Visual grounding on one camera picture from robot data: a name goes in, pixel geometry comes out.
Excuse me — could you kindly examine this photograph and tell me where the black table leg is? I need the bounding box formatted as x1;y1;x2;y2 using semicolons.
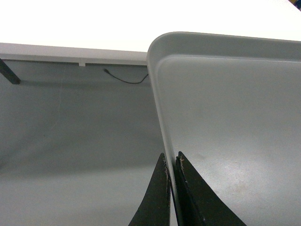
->
0;59;21;85

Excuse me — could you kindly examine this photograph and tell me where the grey rectangular serving tray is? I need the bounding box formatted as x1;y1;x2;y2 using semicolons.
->
147;32;301;226

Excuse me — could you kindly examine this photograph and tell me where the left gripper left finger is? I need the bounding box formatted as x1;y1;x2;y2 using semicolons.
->
129;153;171;226

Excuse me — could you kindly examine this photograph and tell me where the thin black floor cable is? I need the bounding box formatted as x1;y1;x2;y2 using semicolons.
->
103;68;149;84

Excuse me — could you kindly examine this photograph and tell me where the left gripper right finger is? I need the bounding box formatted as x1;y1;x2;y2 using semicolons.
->
175;152;245;226

